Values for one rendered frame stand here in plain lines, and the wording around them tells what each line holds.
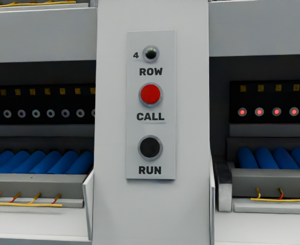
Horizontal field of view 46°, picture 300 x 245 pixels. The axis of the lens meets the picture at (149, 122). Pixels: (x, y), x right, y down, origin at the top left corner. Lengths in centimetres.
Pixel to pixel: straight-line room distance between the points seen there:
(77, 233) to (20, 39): 18
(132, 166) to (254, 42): 14
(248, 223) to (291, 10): 18
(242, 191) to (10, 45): 26
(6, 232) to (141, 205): 12
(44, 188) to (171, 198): 13
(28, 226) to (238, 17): 25
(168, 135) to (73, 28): 13
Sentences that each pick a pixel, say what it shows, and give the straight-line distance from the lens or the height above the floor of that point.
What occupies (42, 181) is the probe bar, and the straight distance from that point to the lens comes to 36.
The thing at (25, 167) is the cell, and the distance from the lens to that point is 41.
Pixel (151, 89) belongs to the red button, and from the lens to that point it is 28.
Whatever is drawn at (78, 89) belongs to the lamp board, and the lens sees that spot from 46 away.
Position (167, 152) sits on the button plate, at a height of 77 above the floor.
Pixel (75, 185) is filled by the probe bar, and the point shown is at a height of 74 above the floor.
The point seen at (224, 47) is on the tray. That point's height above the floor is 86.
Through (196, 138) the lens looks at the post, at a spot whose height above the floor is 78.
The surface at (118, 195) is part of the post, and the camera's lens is 29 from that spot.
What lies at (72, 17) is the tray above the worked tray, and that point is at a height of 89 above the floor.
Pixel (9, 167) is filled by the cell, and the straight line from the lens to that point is 42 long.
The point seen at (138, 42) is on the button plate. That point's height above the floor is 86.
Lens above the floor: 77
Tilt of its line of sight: 6 degrees up
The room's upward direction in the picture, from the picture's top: 1 degrees clockwise
